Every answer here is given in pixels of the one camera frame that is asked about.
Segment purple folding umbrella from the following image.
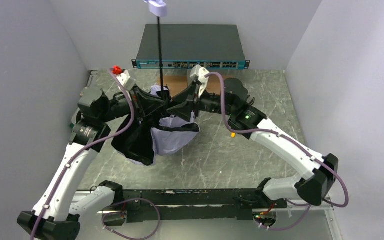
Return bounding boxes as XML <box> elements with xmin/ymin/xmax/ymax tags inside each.
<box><xmin>111</xmin><ymin>0</ymin><xmax>201</xmax><ymax>167</ymax></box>

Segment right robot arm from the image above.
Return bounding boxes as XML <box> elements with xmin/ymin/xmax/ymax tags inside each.
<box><xmin>169</xmin><ymin>78</ymin><xmax>339</xmax><ymax>206</ymax></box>

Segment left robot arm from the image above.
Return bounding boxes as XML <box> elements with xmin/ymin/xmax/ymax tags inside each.
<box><xmin>17</xmin><ymin>86</ymin><xmax>168</xmax><ymax>240</ymax></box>

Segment wooden board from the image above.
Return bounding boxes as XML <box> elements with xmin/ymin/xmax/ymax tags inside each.
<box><xmin>163</xmin><ymin>75</ymin><xmax>221</xmax><ymax>97</ymax></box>

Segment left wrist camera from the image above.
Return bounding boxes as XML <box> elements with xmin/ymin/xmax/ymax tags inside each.
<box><xmin>111</xmin><ymin>65</ymin><xmax>137</xmax><ymax>91</ymax></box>

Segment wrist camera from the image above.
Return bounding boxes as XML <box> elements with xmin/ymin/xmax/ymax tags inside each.
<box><xmin>111</xmin><ymin>65</ymin><xmax>137</xmax><ymax>91</ymax></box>
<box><xmin>189</xmin><ymin>64</ymin><xmax>210</xmax><ymax>99</ymax></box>

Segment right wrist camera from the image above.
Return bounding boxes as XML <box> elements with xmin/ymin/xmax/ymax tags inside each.
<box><xmin>189</xmin><ymin>64</ymin><xmax>210</xmax><ymax>99</ymax></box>

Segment network switch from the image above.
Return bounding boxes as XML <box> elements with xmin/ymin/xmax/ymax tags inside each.
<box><xmin>131</xmin><ymin>24</ymin><xmax>250</xmax><ymax>70</ymax></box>

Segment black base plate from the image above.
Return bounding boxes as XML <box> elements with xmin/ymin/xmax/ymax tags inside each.
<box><xmin>104</xmin><ymin>188</ymin><xmax>288</xmax><ymax>223</ymax></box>

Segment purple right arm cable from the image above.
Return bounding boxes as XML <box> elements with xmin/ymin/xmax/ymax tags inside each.
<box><xmin>205</xmin><ymin>72</ymin><xmax>350</xmax><ymax>232</ymax></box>

